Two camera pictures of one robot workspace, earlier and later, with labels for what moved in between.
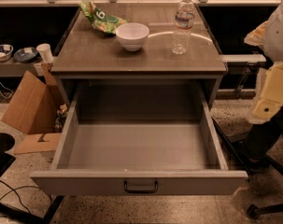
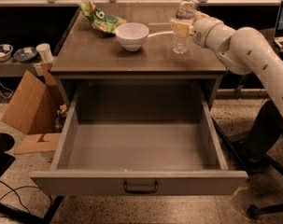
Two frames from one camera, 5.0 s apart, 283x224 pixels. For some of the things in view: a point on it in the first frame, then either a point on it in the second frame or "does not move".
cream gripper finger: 275,93 → 210,33
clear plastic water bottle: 184,21 does not move
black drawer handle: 141,191 does not move
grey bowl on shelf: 2,52 does not move
